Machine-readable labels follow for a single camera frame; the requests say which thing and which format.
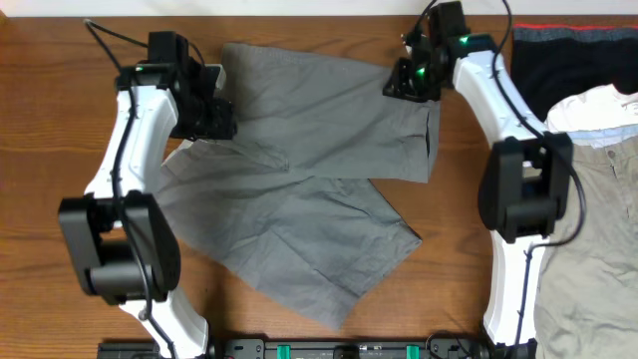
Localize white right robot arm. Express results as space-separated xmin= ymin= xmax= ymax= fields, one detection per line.
xmin=383 ymin=32 xmax=579 ymax=358

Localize beige khaki shorts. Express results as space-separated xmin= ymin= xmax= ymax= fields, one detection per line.
xmin=534 ymin=139 xmax=637 ymax=358

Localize grey shorts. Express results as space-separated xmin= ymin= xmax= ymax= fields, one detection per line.
xmin=156 ymin=43 xmax=440 ymax=329

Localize black garment red waistband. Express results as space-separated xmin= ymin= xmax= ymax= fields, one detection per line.
xmin=510 ymin=24 xmax=637 ymax=120

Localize white shirt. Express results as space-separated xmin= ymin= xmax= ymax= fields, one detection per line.
xmin=545 ymin=85 xmax=637 ymax=149

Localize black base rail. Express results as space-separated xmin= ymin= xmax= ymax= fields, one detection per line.
xmin=97 ymin=337 xmax=499 ymax=359

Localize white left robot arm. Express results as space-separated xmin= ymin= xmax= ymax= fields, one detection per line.
xmin=58 ymin=64 xmax=236 ymax=358

